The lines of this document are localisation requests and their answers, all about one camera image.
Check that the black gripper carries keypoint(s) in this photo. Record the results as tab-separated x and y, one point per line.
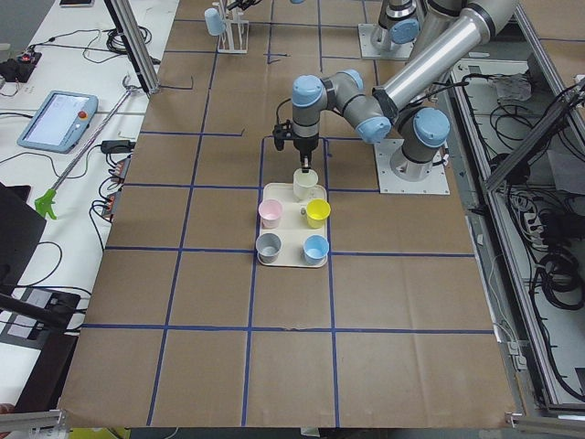
304	144

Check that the white cup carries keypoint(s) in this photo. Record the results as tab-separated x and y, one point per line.
302	183

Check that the light blue cup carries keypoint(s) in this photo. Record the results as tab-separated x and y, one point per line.
315	250
215	22

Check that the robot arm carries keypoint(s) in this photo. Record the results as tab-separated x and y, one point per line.
450	29
398	25

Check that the yellow cup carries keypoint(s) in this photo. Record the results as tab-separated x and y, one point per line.
317	212

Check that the pink cup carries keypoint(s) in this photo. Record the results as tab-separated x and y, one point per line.
270	211

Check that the grey cup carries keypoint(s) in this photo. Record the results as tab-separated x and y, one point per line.
268	247

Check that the cream serving tray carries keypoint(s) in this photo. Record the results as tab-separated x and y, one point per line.
293	229

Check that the black power adapter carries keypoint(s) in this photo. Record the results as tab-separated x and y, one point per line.
117	146

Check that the blue teach pendant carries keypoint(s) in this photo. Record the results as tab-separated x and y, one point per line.
60	122

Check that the metal reacher grabber tool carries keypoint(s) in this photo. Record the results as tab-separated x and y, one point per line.
43	204

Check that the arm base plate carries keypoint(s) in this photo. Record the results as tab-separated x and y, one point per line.
397	175
375	43

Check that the white wire cup rack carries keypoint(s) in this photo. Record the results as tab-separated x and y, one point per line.
235	36

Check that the aluminium frame post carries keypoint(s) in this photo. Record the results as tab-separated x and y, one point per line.
126	24

